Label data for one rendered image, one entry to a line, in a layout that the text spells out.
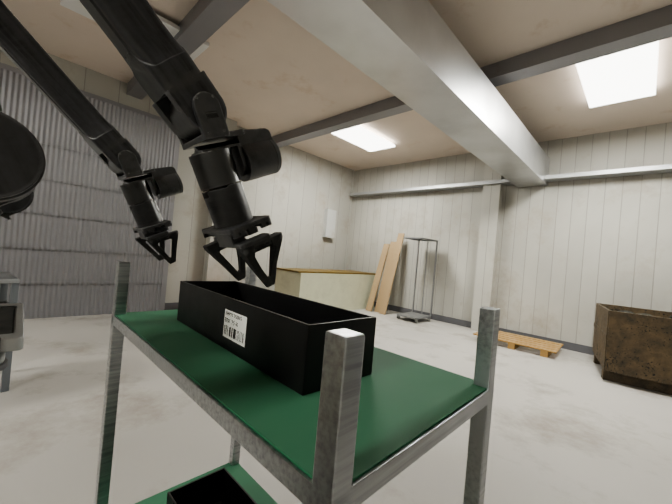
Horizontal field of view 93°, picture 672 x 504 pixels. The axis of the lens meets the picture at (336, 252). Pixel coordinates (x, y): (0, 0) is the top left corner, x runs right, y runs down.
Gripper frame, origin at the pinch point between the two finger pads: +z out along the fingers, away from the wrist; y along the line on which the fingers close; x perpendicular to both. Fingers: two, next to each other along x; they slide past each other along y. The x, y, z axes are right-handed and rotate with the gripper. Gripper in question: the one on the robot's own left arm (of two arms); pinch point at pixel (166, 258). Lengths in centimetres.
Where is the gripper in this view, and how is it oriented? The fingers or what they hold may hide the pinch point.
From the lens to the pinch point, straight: 92.4
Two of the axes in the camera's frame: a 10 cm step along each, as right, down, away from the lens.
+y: -6.9, -0.7, 7.2
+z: 2.3, 9.2, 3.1
